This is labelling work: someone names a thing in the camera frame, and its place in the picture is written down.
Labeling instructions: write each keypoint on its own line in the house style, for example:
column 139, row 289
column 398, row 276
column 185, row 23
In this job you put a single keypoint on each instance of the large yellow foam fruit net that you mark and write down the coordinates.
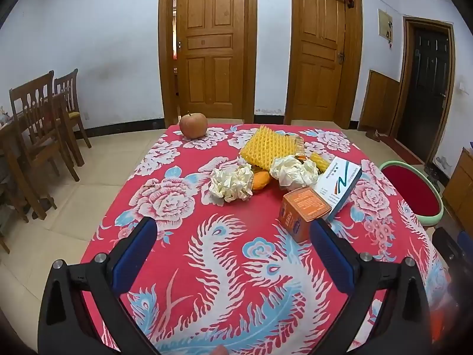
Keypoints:
column 266, row 146

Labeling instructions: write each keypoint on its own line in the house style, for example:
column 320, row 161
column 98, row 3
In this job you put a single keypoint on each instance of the dark entrance door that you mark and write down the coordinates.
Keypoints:
column 425, row 88

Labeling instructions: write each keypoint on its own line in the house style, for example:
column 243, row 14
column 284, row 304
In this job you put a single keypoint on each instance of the small yellow foam fruit net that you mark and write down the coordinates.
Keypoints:
column 319, row 161

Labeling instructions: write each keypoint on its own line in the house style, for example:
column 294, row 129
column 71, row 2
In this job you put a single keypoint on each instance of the orange fruit peel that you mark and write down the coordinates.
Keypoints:
column 263, row 182

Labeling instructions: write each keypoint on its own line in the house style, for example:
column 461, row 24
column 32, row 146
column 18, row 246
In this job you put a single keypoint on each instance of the wooden panel door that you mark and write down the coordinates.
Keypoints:
column 210, row 44
column 319, row 51

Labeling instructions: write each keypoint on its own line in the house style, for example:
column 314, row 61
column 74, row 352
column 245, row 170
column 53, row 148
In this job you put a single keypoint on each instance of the white medicine box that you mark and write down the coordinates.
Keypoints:
column 338, row 185

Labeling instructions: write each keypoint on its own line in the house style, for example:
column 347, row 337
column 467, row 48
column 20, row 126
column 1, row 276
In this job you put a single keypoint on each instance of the red door ornament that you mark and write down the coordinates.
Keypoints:
column 348, row 0

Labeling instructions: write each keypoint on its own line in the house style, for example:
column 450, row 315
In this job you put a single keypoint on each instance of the wooden cabinet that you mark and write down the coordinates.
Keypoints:
column 460, row 188

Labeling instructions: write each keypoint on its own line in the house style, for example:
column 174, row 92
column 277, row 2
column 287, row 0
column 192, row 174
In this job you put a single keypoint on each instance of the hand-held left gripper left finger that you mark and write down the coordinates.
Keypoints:
column 135, row 255

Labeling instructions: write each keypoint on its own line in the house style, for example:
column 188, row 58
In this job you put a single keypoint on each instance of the brown slippers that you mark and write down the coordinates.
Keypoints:
column 372, row 135

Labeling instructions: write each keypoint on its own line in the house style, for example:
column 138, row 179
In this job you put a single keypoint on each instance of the red doormat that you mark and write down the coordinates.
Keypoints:
column 401, row 149

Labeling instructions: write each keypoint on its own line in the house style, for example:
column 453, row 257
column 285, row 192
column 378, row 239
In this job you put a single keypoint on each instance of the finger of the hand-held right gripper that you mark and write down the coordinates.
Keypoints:
column 445, row 247
column 465, row 242

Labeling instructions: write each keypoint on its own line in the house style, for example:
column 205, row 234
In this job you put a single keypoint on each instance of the clear orange snack wrapper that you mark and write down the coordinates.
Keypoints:
column 298, row 148

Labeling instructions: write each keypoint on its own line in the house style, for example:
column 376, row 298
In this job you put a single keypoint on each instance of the red floral tablecloth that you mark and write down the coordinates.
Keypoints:
column 221, row 229

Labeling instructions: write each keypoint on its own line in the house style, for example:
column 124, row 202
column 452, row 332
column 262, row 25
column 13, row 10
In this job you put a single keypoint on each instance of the white tissue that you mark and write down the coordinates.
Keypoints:
column 231, row 185
column 292, row 172

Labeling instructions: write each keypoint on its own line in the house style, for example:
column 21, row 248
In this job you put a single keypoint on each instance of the wooden wall panel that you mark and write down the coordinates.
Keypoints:
column 380, row 100

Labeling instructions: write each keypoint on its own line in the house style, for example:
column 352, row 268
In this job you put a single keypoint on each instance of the grey shoe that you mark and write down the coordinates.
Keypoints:
column 434, row 177

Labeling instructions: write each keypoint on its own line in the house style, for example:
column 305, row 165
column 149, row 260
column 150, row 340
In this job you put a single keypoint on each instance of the green-rimmed red basin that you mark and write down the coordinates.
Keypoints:
column 406, row 192

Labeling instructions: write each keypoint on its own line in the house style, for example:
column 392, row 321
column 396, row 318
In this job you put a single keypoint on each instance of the wall electrical box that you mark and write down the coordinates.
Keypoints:
column 385, row 24

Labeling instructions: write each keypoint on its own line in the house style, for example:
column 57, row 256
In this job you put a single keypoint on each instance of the orange cardboard box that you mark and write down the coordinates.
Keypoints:
column 295, row 210

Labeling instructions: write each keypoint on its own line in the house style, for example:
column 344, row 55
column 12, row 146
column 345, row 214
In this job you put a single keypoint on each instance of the red apple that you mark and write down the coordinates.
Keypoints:
column 193, row 125

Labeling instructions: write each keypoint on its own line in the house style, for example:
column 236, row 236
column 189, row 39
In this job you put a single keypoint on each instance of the white light switch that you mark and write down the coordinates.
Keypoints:
column 463, row 87

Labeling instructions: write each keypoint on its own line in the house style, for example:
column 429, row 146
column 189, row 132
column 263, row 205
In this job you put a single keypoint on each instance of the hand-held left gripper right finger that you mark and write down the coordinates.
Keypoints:
column 329, row 259

